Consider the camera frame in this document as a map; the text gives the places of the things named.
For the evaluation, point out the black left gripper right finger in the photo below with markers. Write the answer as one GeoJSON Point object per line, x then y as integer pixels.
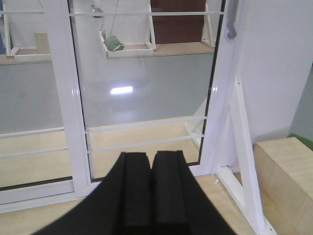
{"type": "Point", "coordinates": [180, 205]}

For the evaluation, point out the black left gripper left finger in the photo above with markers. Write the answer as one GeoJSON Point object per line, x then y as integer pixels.
{"type": "Point", "coordinates": [120, 204]}

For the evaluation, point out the white framed sliding glass door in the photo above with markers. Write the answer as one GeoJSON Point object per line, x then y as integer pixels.
{"type": "Point", "coordinates": [57, 18]}

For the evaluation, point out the grey metal door handle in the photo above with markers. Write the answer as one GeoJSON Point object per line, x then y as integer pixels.
{"type": "Point", "coordinates": [231, 19]}

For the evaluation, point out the white fixed glass door panel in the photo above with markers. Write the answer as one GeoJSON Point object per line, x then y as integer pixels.
{"type": "Point", "coordinates": [34, 160]}

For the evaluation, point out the brown wooden door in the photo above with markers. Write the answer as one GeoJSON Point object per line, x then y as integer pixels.
{"type": "Point", "coordinates": [178, 29]}

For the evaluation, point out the white diagonal support brace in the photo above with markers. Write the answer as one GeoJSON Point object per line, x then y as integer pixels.
{"type": "Point", "coordinates": [245, 193]}

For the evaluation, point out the light wooden box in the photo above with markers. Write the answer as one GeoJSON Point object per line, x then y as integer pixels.
{"type": "Point", "coordinates": [285, 172]}

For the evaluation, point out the green cushion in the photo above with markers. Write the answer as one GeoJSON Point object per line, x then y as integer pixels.
{"type": "Point", "coordinates": [113, 44]}

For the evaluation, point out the white wooden floor frame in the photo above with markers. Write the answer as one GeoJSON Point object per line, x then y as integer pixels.
{"type": "Point", "coordinates": [135, 29]}

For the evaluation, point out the white door frame post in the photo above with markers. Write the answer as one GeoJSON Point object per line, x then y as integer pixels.
{"type": "Point", "coordinates": [225, 85]}

